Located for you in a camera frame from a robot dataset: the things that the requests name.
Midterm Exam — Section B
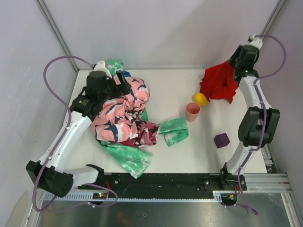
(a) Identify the red cloth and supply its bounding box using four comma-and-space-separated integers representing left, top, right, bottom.
200, 61, 238, 104

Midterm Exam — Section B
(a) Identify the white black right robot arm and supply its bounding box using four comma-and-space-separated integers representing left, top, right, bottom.
220, 44, 280, 190

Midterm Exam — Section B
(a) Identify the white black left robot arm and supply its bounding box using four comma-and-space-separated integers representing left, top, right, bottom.
26, 70, 131, 198

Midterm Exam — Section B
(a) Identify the blue cloth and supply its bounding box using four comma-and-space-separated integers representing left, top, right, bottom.
123, 70, 131, 78

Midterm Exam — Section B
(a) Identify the pink shark print cloth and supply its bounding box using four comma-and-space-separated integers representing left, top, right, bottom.
91, 77, 150, 143

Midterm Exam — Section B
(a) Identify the magenta floral print cloth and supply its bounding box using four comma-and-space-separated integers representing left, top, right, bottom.
121, 109, 160, 148

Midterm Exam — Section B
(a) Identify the green white tie-dye cloth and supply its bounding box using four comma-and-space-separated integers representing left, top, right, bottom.
91, 60, 189, 179

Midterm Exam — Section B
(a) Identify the yellow lemon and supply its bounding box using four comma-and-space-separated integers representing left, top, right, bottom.
193, 93, 208, 106

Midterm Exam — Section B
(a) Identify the pink plastic cup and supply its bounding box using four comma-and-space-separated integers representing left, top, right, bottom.
185, 102, 201, 122

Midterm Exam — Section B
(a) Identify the purple cube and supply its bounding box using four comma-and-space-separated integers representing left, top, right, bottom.
214, 133, 230, 148

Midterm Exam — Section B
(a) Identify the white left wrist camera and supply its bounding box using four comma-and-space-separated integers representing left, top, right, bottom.
93, 61, 112, 78

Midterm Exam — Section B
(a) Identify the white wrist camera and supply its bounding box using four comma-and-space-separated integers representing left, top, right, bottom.
93, 61, 112, 78
248, 35, 263, 50

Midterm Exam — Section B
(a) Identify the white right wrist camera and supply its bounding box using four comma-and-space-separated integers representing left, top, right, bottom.
248, 35, 263, 50

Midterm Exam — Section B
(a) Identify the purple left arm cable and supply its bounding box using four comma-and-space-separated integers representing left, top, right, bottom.
32, 55, 119, 212

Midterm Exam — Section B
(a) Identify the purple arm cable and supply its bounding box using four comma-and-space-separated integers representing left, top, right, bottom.
233, 35, 287, 216
32, 55, 119, 212

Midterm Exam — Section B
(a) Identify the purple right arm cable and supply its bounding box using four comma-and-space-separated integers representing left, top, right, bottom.
233, 35, 287, 216

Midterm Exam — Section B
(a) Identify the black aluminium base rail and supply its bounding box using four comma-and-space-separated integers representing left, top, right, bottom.
40, 172, 292, 203

